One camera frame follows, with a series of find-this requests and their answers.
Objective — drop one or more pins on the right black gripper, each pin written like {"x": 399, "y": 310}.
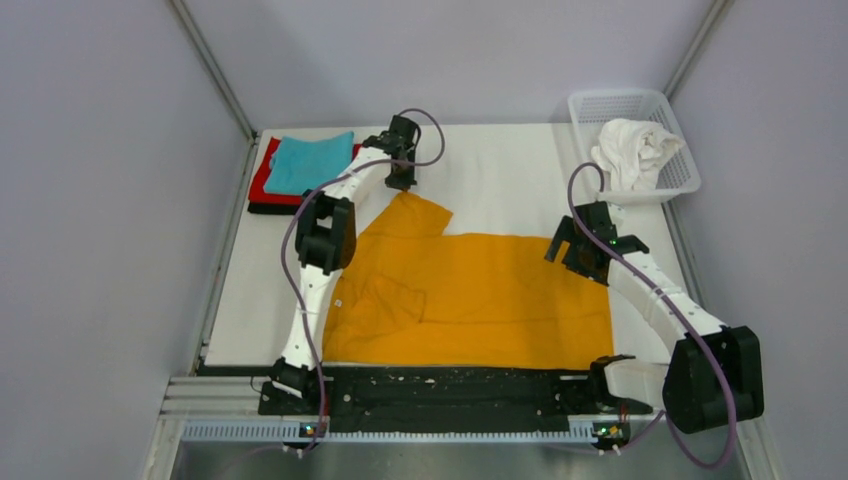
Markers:
{"x": 567, "y": 232}

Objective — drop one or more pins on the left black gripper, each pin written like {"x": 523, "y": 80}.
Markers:
{"x": 403, "y": 183}

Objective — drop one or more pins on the yellow t shirt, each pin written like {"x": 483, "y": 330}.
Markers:
{"x": 414, "y": 295}

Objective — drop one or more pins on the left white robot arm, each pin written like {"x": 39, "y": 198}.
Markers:
{"x": 325, "y": 238}

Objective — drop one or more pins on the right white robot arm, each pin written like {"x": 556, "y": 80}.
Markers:
{"x": 714, "y": 373}

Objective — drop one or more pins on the white t shirt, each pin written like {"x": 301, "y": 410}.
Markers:
{"x": 633, "y": 152}

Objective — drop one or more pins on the folded teal t shirt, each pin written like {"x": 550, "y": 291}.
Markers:
{"x": 299, "y": 165}

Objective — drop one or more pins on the folded black t shirt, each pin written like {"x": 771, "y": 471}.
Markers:
{"x": 273, "y": 208}

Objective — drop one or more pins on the folded red t shirt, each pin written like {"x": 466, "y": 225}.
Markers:
{"x": 256, "y": 194}

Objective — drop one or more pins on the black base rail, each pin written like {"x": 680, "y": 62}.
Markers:
{"x": 445, "y": 400}

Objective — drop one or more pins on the aluminium frame rail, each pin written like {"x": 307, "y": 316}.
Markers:
{"x": 226, "y": 408}

